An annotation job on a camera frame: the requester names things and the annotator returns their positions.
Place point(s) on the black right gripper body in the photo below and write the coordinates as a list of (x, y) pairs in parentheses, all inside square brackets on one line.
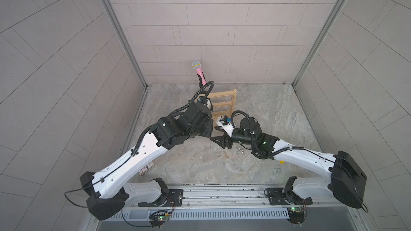
[(230, 140)]

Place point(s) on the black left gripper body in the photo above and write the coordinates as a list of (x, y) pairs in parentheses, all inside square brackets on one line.
[(204, 128)]

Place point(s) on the wooden jewelry display stand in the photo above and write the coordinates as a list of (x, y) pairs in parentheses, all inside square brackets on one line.
[(223, 103)]

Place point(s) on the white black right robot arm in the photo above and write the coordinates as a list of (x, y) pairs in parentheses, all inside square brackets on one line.
[(338, 175)]

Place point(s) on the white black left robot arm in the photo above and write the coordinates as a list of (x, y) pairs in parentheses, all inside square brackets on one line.
[(109, 190)]

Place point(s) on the black microphone stand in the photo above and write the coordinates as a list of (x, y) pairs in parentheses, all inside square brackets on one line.
[(202, 81)]

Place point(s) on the pink toy microphone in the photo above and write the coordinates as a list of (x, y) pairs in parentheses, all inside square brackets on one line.
[(197, 67)]

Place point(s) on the small printed card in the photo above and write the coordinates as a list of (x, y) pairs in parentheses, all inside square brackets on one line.
[(147, 168)]

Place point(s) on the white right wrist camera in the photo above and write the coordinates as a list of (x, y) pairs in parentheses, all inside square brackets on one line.
[(226, 124)]

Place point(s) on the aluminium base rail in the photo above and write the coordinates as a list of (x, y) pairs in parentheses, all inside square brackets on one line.
[(234, 202)]

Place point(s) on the aluminium corner frame post left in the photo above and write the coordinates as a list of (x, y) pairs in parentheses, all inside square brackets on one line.
[(122, 38)]

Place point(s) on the aluminium corner frame post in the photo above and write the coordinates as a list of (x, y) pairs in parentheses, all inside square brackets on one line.
[(319, 40), (122, 38)]

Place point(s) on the aluminium corner frame post right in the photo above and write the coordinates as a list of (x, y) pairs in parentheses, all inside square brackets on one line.
[(319, 40)]

